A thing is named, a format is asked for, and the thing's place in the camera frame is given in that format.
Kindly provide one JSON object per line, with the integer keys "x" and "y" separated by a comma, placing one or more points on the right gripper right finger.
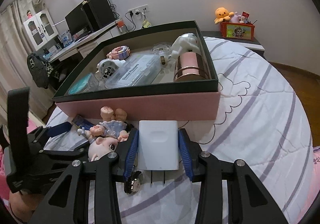
{"x": 248, "y": 199}

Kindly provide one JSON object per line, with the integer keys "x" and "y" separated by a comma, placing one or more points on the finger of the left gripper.
{"x": 59, "y": 129}

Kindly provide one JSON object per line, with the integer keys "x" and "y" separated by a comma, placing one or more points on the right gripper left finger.
{"x": 67, "y": 201}

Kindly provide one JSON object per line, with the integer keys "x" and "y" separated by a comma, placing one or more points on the white square charger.
{"x": 158, "y": 146}

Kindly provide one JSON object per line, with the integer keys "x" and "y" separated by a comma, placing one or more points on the dental flosser clear box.
{"x": 139, "y": 69}

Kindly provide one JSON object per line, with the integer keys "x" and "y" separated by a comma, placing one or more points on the dark blue card box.
{"x": 81, "y": 122}

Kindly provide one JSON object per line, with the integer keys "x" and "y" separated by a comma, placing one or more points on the black toy train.
{"x": 132, "y": 185}

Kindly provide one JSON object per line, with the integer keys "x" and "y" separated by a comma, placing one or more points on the pink pig doll figure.
{"x": 105, "y": 136}

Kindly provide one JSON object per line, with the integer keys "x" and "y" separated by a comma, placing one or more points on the teal round tin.
{"x": 80, "y": 85}

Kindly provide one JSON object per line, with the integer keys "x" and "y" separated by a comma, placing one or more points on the black office chair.
{"x": 44, "y": 74}

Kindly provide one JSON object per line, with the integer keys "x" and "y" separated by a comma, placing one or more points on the beige curtain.
{"x": 14, "y": 51}

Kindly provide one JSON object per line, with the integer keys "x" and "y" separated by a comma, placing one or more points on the white desk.
{"x": 86, "y": 44}

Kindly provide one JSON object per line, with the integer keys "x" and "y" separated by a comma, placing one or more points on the white glass door cabinet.
{"x": 39, "y": 30}

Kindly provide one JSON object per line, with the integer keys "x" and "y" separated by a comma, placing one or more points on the black computer monitor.
{"x": 77, "y": 20}

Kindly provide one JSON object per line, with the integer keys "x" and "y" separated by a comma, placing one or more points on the black computer tower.
{"x": 98, "y": 14}

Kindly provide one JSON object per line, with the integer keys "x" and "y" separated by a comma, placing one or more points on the pink black storage box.
{"x": 164, "y": 72}

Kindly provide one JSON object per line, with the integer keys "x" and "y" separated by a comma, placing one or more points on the rose gold cylinder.
{"x": 190, "y": 66}

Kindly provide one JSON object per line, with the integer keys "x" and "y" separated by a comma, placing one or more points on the clear glass bottle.
{"x": 164, "y": 51}

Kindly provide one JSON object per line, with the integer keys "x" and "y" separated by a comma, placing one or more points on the snack bag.
{"x": 146, "y": 24}

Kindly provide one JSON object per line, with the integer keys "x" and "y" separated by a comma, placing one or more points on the low black white cabinet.
{"x": 253, "y": 45}

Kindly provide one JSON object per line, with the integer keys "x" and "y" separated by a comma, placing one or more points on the orange toy box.
{"x": 237, "y": 31}

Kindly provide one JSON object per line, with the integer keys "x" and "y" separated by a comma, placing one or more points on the orange octopus plush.
{"x": 222, "y": 14}

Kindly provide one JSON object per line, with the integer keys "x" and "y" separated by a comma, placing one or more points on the wall power outlet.
{"x": 139, "y": 10}

